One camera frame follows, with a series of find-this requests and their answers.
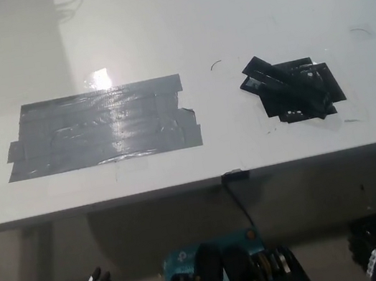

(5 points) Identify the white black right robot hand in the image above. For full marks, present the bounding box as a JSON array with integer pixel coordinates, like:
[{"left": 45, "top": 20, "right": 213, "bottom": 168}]
[{"left": 346, "top": 229, "right": 376, "bottom": 281}]

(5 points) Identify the black cable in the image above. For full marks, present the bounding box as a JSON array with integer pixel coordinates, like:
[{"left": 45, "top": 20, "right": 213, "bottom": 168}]
[{"left": 224, "top": 176, "right": 255, "bottom": 231}]

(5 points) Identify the grey duct tape patch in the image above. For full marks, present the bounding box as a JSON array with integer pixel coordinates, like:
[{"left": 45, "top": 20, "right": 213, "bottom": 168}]
[{"left": 0, "top": 71, "right": 205, "bottom": 184}]

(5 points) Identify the small black tape strip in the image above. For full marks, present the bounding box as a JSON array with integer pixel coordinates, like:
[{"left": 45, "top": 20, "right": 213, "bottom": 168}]
[{"left": 220, "top": 166, "right": 251, "bottom": 183}]

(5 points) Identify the teal router box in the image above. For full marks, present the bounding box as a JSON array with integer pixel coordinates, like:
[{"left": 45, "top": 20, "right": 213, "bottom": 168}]
[{"left": 158, "top": 225, "right": 271, "bottom": 281}]

